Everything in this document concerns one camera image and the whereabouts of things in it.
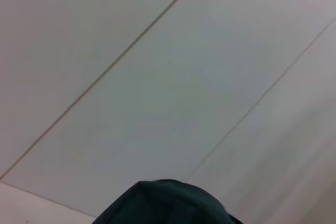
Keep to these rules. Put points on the dark teal insulated bag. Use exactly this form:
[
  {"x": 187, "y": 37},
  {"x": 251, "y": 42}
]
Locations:
[{"x": 168, "y": 205}]

